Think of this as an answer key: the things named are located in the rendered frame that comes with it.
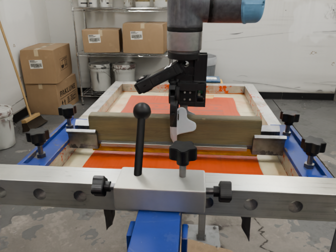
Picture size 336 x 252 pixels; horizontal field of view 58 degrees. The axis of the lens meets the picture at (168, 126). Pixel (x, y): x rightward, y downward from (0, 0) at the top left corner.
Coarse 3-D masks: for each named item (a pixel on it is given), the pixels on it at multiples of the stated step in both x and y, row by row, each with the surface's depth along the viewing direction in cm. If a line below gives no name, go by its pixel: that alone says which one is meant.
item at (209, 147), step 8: (104, 144) 73; (112, 144) 73; (120, 144) 73; (128, 144) 73; (144, 144) 72; (152, 144) 72; (160, 144) 72; (168, 144) 72; (200, 144) 72; (208, 144) 72; (216, 144) 72; (224, 144) 72
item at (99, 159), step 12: (132, 96) 122; (144, 96) 122; (156, 96) 122; (132, 108) 108; (96, 156) 75; (108, 156) 75; (120, 156) 75; (132, 156) 75; (144, 156) 75; (156, 156) 75; (168, 156) 75; (120, 168) 70; (168, 168) 70
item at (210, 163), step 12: (228, 108) 108; (204, 156) 75; (216, 156) 75; (228, 156) 75; (240, 156) 75; (252, 156) 75; (192, 168) 70; (204, 168) 70; (216, 168) 70; (228, 168) 70; (240, 168) 70; (252, 168) 70
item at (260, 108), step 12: (120, 84) 126; (132, 84) 128; (168, 84) 126; (216, 84) 126; (228, 84) 126; (240, 84) 126; (252, 84) 126; (108, 96) 110; (252, 96) 110; (96, 108) 98; (108, 108) 108; (252, 108) 107; (264, 108) 98; (264, 120) 89; (276, 120) 88; (60, 156) 69; (288, 168) 66
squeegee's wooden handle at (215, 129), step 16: (96, 112) 73; (112, 112) 73; (128, 112) 73; (96, 128) 73; (112, 128) 73; (128, 128) 72; (160, 128) 72; (208, 128) 71; (224, 128) 70; (240, 128) 70; (256, 128) 70; (240, 144) 72
